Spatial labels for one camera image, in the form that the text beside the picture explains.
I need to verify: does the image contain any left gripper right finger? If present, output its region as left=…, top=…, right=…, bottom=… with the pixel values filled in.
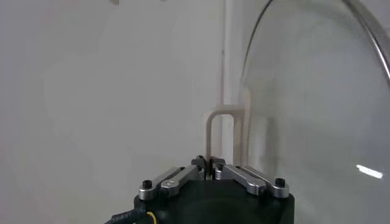
left=210, top=156, right=290, bottom=200

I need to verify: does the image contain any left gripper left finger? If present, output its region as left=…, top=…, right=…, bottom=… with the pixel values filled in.
left=138, top=155, right=207, bottom=201

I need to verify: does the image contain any glass lid with cream handle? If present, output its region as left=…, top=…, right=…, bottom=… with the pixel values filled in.
left=205, top=0, right=390, bottom=224

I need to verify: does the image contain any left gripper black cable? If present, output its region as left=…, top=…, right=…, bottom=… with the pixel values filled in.
left=104, top=208, right=158, bottom=224

